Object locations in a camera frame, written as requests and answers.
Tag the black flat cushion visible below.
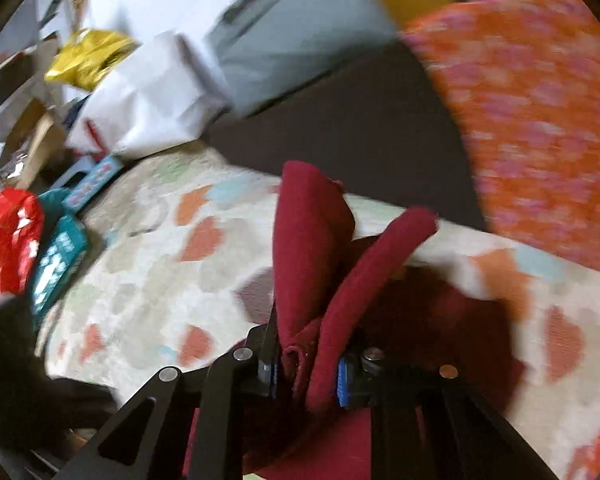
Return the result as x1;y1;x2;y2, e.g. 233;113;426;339
204;39;488;231

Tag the red plastic bag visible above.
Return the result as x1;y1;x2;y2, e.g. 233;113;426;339
0;188;45;295

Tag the orange floral fabric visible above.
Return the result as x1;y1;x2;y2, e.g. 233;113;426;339
403;0;600;271

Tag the dark red small shirt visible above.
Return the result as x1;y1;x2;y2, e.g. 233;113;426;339
182;160;529;480

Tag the teal cardboard box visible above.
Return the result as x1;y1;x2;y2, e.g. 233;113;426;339
26;188;91;333

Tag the grey fabric storage box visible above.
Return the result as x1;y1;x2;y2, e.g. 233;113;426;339
208;0;396;117

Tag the colourful dotted toy box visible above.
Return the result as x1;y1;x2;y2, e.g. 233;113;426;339
62;155;123;214

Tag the white quilted heart-pattern blanket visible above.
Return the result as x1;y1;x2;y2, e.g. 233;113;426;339
36;143;600;479

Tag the brown cardboard box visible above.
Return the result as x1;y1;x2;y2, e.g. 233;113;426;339
0;98;67;190

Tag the yellow plastic bag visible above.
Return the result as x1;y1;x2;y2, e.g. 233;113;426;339
44;28;140;92

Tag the white paper sheet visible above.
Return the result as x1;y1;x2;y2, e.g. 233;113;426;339
81;0;235;44

